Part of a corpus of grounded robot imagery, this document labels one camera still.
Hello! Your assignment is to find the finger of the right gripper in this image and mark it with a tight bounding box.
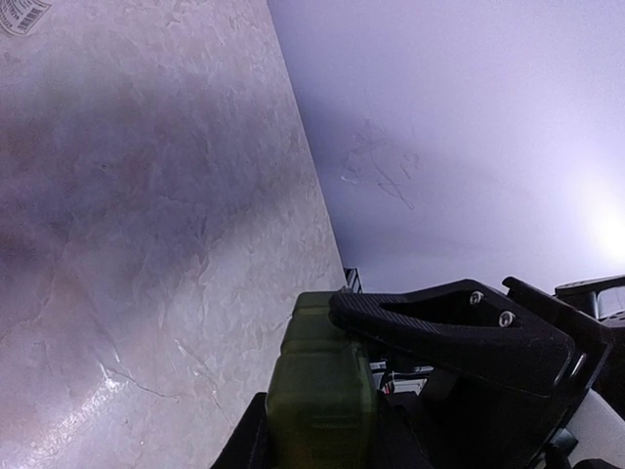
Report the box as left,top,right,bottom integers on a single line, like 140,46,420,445
329,279,575,398

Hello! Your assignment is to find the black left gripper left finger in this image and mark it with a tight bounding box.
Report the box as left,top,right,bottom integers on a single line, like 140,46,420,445
211,393,269,469

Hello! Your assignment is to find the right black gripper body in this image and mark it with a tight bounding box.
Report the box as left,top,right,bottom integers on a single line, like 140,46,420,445
387,277,624,468

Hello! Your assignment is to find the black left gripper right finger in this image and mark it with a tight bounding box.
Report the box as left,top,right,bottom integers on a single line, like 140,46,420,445
375,395,436,468

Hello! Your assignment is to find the white pill bottle with code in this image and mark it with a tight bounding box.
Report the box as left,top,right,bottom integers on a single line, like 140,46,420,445
0,0,51,36

